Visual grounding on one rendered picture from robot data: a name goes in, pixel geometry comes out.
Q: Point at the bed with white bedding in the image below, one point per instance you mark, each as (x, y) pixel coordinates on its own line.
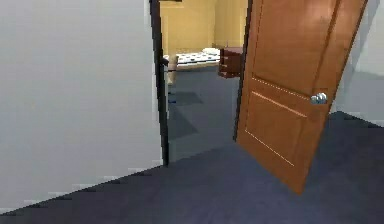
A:
(193, 58)

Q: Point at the dark red wooden nightstand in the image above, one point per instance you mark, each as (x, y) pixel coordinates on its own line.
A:
(230, 62)

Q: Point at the brown wooden room door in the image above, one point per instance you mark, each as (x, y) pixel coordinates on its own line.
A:
(286, 86)

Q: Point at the silver round door knob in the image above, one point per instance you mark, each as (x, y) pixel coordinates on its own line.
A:
(319, 98)

